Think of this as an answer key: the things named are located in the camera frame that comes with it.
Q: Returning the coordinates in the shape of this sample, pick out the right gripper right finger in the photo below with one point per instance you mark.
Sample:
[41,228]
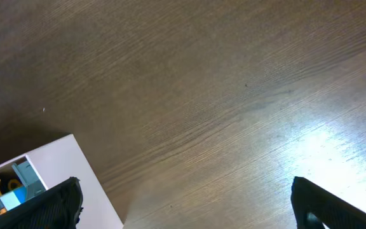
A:
[315,207]

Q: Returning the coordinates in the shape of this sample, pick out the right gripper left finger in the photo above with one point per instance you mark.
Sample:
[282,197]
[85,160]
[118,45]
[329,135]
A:
[59,207]

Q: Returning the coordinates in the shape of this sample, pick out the yellow grey toy dump truck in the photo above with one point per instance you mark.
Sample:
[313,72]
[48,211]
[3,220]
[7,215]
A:
[19,175]

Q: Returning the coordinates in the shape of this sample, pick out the colourful two-by-two puzzle cube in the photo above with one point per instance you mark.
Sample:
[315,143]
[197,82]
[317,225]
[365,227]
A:
[14,198]

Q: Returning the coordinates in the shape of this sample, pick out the pink cardboard box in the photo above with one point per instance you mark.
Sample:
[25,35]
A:
[61,159]

